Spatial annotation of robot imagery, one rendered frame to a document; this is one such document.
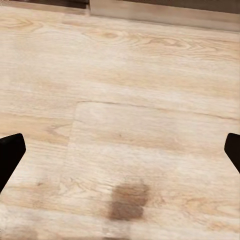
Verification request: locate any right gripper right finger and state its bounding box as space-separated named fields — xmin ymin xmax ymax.
xmin=224 ymin=133 xmax=240 ymax=172

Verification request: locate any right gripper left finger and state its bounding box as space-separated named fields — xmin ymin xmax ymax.
xmin=0 ymin=133 xmax=26 ymax=193

